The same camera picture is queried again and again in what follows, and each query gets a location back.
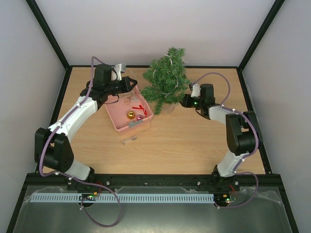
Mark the gold bauble ornament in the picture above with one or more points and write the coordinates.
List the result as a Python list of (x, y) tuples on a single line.
[(131, 115)]

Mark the small green christmas tree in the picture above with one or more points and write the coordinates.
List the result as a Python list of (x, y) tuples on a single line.
[(166, 82)]

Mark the pink bauble ornament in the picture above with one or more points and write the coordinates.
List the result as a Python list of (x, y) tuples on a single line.
[(139, 117)]

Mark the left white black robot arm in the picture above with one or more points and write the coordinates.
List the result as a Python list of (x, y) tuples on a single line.
[(52, 145)]

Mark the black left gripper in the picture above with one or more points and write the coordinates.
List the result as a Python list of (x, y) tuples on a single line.
[(127, 88)]

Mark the black front frame rail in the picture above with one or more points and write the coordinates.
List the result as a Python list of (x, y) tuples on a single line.
[(195, 182)]

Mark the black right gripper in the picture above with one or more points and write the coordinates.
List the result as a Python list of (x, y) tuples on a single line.
[(189, 101)]

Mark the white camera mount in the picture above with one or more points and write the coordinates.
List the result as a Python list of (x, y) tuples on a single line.
[(195, 90), (116, 72)]

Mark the clear plastic battery box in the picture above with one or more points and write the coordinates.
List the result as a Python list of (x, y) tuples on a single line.
[(130, 139)]

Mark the round wooden tree base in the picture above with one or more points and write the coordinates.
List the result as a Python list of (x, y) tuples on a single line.
[(167, 109)]

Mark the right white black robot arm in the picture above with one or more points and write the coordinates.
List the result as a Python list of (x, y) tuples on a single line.
[(242, 138)]

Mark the pink perforated plastic basket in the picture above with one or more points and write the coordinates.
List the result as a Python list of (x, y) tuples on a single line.
[(117, 111)]

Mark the light blue slotted cable duct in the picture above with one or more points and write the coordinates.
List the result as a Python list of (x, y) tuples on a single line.
[(123, 198)]

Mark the red ribbon bow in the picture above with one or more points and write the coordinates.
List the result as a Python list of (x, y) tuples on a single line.
[(140, 110)]

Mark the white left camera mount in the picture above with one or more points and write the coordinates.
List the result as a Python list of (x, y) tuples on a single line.
[(116, 72)]

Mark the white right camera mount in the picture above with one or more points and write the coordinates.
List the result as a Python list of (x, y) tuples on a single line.
[(195, 90)]

